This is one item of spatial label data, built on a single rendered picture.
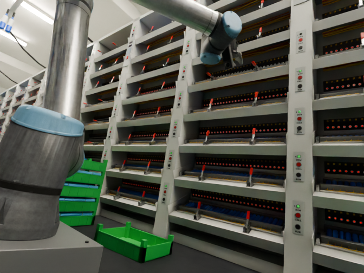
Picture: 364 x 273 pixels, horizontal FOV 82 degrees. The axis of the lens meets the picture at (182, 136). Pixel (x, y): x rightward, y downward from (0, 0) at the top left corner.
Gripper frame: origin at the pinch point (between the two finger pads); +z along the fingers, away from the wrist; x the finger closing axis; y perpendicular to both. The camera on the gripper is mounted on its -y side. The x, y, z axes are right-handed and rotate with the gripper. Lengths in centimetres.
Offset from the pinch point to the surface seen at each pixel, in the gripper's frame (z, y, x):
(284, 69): -1.6, -10.0, -24.9
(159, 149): -3, -50, 50
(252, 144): -3.0, -47.5, -11.3
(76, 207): -37, -90, 76
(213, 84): -1.4, -10.2, 14.1
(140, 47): 8, 50, 103
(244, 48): -0.5, 9.4, -3.3
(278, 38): -0.5, 9.4, -21.9
